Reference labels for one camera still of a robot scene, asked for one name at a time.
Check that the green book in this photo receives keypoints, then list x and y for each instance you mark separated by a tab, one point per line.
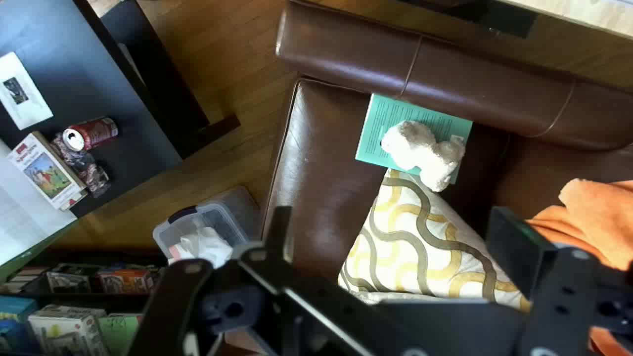
383	125

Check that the orange towel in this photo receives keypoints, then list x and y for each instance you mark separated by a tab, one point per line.
594	210

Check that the black coffee table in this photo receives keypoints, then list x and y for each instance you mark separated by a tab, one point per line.
86	72

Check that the white game box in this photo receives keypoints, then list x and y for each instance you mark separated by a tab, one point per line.
66	329

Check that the orange red box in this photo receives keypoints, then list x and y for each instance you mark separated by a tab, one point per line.
129	279

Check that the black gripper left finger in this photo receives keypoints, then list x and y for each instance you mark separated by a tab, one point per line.
278	234

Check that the yellow wave pattern pillow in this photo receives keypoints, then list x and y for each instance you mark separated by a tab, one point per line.
416	244

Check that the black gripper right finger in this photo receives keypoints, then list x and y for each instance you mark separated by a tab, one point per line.
521	248

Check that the white picture box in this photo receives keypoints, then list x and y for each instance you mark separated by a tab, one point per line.
46	171

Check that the red soda can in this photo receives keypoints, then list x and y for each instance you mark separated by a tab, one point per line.
90	133

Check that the teal box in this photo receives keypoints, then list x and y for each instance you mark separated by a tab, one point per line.
17	323

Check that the light green box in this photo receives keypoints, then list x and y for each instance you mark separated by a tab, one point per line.
120	333

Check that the clear plastic bin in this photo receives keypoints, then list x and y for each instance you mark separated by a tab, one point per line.
230	210

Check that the white printed card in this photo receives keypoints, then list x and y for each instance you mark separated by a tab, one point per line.
23	99

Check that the brown leather armchair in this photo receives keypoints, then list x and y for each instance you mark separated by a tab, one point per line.
323	165

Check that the crumpled white paper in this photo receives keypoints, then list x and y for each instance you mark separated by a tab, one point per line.
201	246

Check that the dark glossy packet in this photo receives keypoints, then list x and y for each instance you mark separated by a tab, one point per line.
94	175

